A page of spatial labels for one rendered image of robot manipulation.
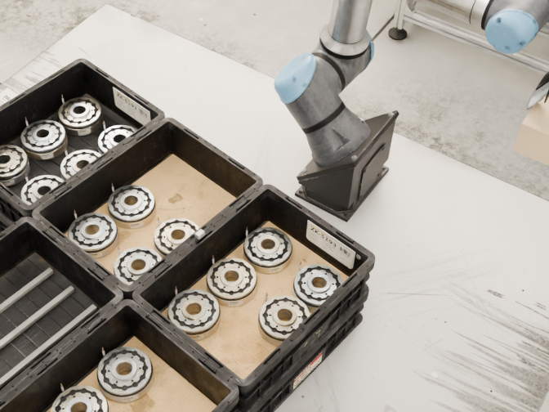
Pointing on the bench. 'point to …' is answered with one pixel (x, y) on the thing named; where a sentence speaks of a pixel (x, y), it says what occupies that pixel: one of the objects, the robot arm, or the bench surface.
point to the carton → (535, 133)
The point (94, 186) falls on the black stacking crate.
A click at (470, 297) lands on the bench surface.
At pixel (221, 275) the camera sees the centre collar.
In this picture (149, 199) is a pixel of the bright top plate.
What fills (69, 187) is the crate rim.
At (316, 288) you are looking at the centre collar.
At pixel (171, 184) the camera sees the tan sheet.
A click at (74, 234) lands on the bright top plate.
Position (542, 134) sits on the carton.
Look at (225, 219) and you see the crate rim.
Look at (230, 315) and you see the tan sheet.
